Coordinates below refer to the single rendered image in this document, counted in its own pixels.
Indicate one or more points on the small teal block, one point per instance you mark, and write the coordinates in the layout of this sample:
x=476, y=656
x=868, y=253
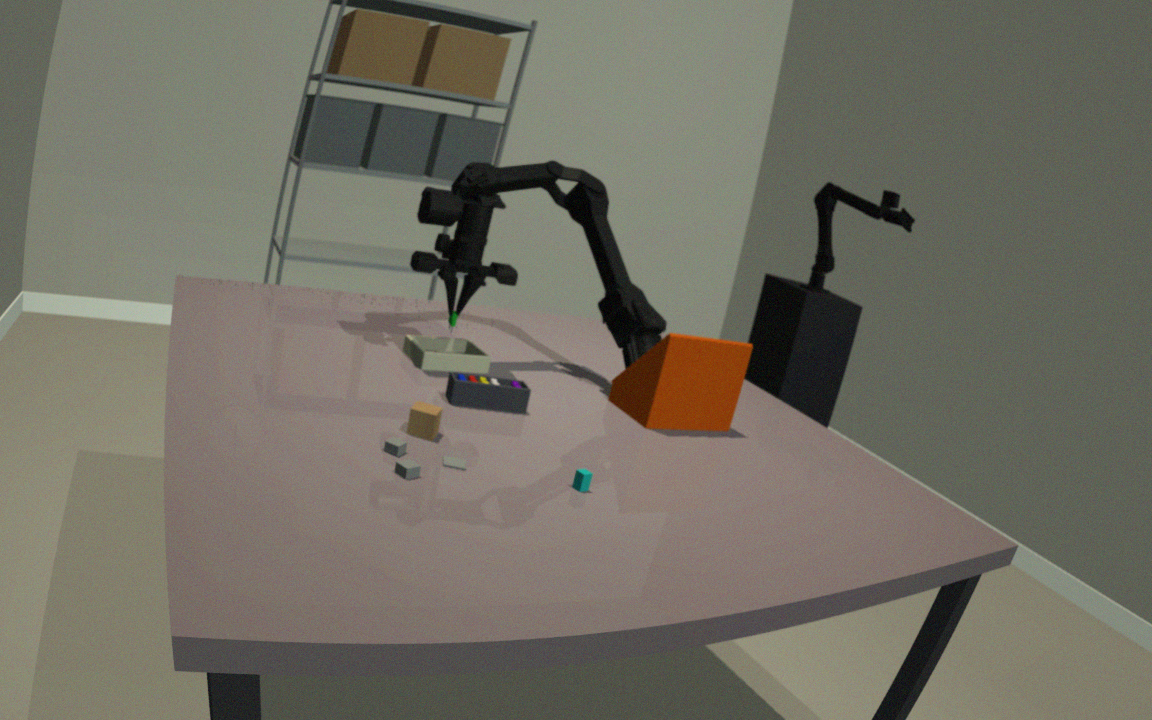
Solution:
x=582, y=480

